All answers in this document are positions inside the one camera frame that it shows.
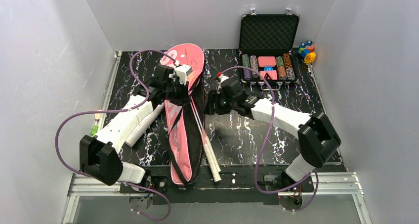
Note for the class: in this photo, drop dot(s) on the black poker chip case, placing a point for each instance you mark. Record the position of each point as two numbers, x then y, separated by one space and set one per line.
268 35

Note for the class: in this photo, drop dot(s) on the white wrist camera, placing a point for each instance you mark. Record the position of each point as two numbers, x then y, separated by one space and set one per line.
220 79
183 71

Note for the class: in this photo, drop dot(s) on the colourful toy blocks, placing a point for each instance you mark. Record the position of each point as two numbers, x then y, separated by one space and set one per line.
306 51

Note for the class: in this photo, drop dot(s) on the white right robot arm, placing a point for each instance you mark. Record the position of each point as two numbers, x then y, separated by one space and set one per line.
318 140

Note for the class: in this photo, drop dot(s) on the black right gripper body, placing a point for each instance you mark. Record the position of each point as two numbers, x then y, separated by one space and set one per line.
215 102

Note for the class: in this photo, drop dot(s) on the small wooden block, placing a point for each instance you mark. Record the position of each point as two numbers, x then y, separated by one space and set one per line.
97 115

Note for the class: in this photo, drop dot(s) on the green clip on rail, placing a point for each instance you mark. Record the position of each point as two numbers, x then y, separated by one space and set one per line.
94 130

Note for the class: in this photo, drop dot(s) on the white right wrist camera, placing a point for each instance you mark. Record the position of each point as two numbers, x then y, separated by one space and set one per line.
220 79

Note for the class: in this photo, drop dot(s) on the pink racket cover bag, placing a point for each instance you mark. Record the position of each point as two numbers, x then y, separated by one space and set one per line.
185 147

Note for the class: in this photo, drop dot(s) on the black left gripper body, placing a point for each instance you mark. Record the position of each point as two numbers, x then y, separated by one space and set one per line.
178 90

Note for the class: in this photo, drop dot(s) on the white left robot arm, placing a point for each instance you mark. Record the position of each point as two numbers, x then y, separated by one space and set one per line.
99 154

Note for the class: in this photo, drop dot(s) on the white shuttlecock tube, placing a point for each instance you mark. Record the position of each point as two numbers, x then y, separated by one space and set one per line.
143 126

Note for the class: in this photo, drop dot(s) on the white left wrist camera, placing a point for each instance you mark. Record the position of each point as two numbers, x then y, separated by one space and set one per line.
183 71

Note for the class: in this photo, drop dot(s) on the pink badminton racket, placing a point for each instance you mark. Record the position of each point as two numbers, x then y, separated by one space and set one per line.
204 147
206 140

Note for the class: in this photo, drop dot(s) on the pink playing card deck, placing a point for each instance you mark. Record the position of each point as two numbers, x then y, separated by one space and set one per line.
269 75
266 61

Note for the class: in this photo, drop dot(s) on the poker chip stack row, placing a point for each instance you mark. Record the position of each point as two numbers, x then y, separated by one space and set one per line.
246 63
254 67
288 67
282 75

